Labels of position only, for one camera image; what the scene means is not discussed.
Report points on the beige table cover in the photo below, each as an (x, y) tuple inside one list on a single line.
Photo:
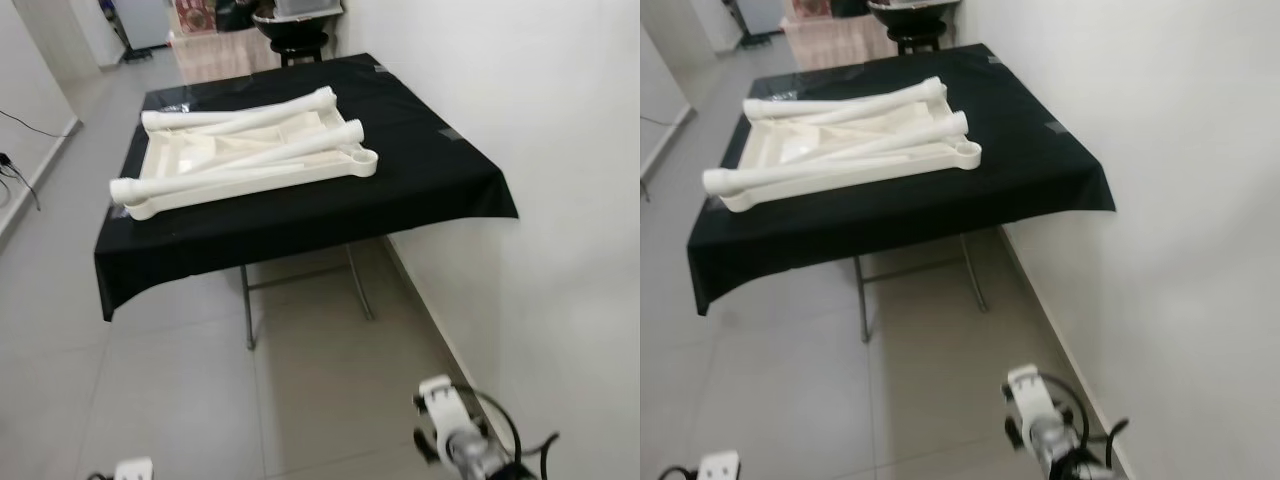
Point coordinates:
[(835, 45), (220, 58)]

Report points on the white appliance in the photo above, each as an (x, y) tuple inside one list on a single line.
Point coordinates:
[(762, 15), (142, 22)]

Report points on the grey metal folding table frame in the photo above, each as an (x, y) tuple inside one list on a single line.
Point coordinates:
[(863, 305), (248, 310)]

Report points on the black tablecloth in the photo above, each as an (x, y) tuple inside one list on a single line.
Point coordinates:
[(300, 215), (900, 215)]

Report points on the cream plastic table top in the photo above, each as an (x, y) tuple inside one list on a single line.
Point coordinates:
[(175, 152), (775, 145)]

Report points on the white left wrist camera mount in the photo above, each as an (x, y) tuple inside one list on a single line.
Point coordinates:
[(133, 470), (718, 466)]

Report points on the black bag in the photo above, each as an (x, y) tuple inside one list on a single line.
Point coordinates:
[(235, 12)]

